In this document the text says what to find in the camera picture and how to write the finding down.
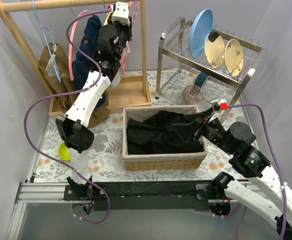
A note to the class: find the cream plate with flowers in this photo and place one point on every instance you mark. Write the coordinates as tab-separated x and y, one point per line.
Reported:
234	58

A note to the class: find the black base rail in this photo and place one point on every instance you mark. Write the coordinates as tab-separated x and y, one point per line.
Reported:
149	195

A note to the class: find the wicker basket with liner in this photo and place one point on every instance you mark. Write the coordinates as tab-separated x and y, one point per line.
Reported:
171	161

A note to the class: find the metal dish rack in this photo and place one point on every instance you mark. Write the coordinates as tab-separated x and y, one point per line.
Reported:
220	82

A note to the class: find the blue wire hanger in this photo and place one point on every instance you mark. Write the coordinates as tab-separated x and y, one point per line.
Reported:
48	45

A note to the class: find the black skirt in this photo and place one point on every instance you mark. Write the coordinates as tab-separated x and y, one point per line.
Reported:
155	136

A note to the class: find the brown garment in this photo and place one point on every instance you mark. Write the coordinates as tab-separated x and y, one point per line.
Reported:
60	105

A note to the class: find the blue plate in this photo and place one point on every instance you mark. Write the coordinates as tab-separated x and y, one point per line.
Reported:
201	27

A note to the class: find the blue denim garment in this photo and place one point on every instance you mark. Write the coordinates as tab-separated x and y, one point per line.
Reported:
81	65

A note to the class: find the yellow hanger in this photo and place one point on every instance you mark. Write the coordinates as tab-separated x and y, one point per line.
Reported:
107	18

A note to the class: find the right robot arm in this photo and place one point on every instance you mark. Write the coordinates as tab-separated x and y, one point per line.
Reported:
276	206

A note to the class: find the teal cup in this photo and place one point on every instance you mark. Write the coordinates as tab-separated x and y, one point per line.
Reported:
200	79

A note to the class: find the white cloth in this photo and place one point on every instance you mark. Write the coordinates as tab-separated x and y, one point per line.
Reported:
116	80

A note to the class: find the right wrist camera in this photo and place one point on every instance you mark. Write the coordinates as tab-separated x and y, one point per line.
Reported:
219	105

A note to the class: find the pink hanger of skirt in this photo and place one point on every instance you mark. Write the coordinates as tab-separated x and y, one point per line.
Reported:
126	51

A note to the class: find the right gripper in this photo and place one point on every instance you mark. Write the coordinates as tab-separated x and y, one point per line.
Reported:
201	128

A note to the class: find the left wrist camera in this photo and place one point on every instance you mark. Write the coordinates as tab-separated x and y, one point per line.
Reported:
120	13

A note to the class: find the pink hanger with denim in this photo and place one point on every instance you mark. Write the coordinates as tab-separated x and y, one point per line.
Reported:
70	48

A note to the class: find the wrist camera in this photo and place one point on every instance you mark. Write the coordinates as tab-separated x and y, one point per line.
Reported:
120	13
219	105

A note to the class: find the wooden clothes rack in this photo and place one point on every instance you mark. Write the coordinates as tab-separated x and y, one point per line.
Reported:
132	91

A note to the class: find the lime green bowl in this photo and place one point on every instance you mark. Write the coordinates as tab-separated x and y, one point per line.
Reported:
63	152

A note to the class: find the patterned bowl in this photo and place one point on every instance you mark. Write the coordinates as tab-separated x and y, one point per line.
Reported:
190	93

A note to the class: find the cream plate with dark spot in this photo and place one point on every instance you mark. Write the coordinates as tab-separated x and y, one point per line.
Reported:
214	50

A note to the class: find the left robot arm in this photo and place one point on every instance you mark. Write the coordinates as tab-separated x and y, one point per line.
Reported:
73	126

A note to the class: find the floral table mat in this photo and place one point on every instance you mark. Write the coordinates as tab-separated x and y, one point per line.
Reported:
106	163

